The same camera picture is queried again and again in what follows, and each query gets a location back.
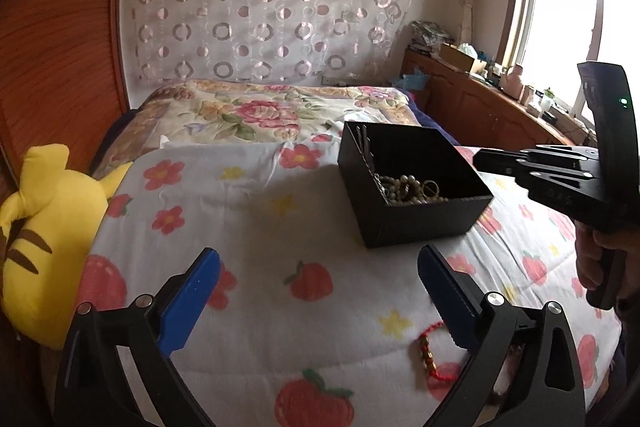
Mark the strawberry print blanket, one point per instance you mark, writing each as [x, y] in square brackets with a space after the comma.
[280, 257]

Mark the yellow plush toy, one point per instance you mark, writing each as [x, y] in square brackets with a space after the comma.
[50, 252]

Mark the person's right hand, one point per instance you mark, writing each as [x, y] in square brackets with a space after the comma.
[589, 257]

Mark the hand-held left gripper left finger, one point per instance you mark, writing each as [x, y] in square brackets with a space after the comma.
[192, 302]

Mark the black square storage box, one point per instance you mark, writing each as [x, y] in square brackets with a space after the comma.
[425, 227]

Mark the blue plastic bag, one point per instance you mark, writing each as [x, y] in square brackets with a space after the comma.
[411, 80]

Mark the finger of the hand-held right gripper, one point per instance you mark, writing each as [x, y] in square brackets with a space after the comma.
[500, 161]
[560, 181]

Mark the long wooden cabinet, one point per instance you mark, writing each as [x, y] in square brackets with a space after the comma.
[480, 102]

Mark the pink jar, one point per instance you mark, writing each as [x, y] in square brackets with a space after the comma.
[514, 82]

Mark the floral quilt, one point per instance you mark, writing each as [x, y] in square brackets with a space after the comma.
[235, 117]

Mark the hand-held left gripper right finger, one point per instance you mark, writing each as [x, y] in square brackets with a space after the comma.
[445, 292]

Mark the wooden slatted wardrobe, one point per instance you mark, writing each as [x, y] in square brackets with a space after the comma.
[55, 57]

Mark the green capped bottle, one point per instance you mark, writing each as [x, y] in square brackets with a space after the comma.
[548, 102]

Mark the pile of folded cloths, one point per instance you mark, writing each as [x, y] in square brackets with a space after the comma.
[430, 36]

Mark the gold bangle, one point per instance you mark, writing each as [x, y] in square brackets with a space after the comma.
[431, 189]

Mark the cardboard tissue box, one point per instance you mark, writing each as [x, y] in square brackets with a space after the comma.
[460, 58]

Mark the wooden framed window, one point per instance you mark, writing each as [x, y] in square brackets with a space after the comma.
[565, 27]

